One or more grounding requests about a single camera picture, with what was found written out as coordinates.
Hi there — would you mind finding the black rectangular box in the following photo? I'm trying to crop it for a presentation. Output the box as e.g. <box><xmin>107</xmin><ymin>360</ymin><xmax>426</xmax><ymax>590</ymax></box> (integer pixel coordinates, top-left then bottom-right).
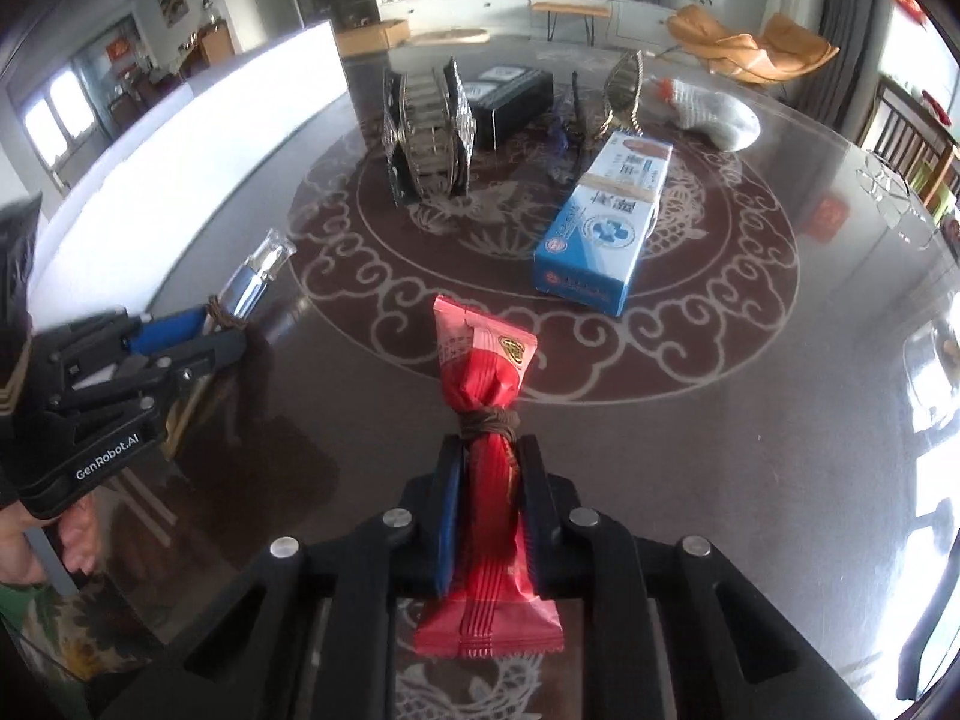
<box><xmin>464</xmin><ymin>65</ymin><xmax>553</xmax><ymax>151</ymax></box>

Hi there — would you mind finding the gold tube cosmetic bottle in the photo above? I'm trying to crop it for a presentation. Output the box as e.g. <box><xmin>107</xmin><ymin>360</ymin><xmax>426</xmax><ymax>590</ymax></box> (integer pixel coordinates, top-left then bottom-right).
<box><xmin>202</xmin><ymin>229</ymin><xmax>296</xmax><ymax>335</ymax></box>

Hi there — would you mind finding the red snack packet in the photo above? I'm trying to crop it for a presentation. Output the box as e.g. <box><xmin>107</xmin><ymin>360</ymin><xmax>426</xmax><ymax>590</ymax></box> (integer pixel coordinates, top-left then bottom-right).
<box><xmin>413</xmin><ymin>296</ymin><xmax>565</xmax><ymax>660</ymax></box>

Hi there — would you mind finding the wooden dining chair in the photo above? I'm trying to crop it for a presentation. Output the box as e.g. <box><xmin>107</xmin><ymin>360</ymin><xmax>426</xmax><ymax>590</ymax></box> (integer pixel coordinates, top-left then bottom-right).
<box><xmin>857</xmin><ymin>75</ymin><xmax>958</xmax><ymax>221</ymax></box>

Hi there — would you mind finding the orange lounge chair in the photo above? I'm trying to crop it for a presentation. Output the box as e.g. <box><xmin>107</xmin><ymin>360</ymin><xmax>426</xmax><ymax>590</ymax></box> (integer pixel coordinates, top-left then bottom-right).
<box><xmin>665</xmin><ymin>5</ymin><xmax>839</xmax><ymax>86</ymax></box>

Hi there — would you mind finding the brown cardboard box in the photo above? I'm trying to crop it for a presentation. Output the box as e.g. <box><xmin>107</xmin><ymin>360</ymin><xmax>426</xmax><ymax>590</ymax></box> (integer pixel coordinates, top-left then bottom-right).
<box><xmin>335</xmin><ymin>20</ymin><xmax>410</xmax><ymax>59</ymax></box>

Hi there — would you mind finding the wooden bench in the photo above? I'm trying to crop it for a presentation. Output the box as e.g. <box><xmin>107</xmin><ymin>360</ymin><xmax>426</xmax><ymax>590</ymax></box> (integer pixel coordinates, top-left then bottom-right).
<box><xmin>530</xmin><ymin>2</ymin><xmax>612</xmax><ymax>46</ymax></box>

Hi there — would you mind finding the white knit glove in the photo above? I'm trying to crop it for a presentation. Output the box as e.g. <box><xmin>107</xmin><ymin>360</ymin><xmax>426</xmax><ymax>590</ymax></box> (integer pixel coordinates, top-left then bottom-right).
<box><xmin>658</xmin><ymin>78</ymin><xmax>761</xmax><ymax>153</ymax></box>

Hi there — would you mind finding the person left hand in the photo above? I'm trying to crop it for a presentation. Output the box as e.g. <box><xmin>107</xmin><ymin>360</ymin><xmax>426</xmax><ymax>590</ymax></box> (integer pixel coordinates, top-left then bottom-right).
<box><xmin>0</xmin><ymin>494</ymin><xmax>101</xmax><ymax>587</ymax></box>

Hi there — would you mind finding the blue white medicine box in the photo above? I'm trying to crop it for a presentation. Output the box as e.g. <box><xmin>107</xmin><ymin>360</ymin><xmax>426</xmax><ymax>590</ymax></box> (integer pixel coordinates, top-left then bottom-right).
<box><xmin>534</xmin><ymin>130</ymin><xmax>672</xmax><ymax>317</ymax></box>

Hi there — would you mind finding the white cardboard storage box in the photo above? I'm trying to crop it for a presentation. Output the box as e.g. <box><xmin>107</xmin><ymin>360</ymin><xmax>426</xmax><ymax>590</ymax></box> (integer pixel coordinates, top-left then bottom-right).
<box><xmin>28</xmin><ymin>23</ymin><xmax>347</xmax><ymax>332</ymax></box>

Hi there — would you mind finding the white media console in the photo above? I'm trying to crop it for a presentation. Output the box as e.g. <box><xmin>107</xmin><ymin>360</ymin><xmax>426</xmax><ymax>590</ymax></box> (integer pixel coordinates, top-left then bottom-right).
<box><xmin>379</xmin><ymin>0</ymin><xmax>674</xmax><ymax>50</ymax></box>

